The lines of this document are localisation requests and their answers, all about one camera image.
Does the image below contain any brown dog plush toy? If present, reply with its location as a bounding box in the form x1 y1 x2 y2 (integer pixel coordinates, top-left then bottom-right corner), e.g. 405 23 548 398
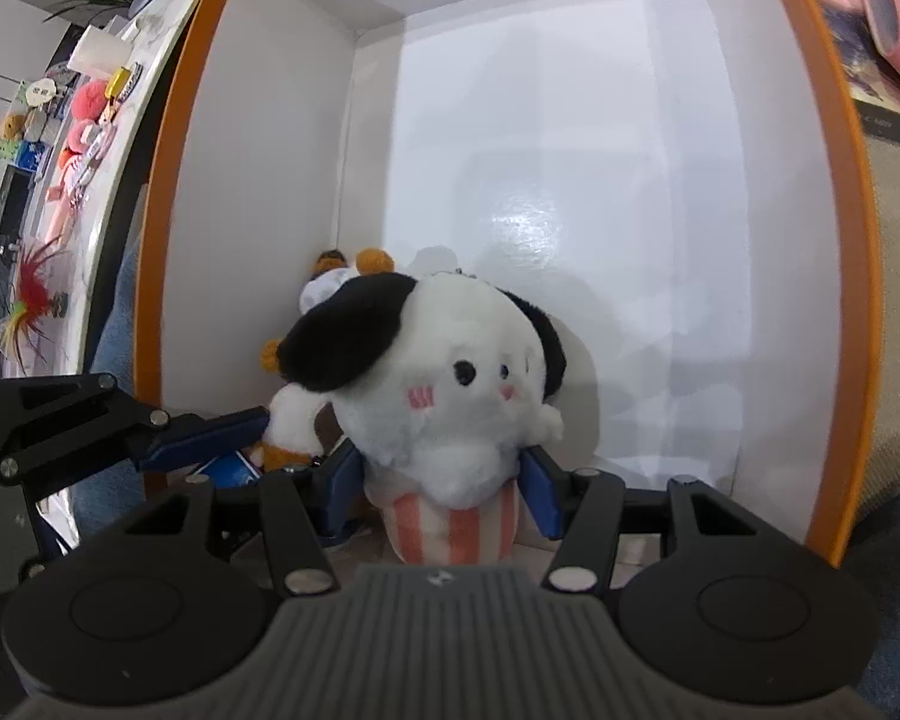
251 247 408 472

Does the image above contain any white black-eared plush toy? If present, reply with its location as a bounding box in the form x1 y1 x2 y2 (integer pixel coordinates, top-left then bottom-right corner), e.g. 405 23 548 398
275 268 569 568

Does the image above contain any dark illustrated card box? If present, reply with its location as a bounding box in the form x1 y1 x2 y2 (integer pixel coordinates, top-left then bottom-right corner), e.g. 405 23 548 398
839 41 900 145

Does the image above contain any red feather toy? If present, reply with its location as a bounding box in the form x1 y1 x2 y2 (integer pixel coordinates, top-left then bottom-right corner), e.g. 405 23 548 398
0 236 63 376

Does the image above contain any white marble coffee table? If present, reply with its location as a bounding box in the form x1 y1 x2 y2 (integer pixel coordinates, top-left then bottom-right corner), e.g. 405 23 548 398
0 0 201 379

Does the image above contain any pink fluffy toy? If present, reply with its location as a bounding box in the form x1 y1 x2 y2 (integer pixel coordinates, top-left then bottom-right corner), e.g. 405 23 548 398
69 80 109 121

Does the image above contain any orange white storage box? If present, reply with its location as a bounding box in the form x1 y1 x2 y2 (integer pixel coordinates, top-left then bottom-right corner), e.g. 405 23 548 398
134 0 880 561

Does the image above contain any white cup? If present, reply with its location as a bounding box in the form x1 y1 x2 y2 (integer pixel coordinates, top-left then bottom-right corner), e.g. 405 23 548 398
66 26 133 82

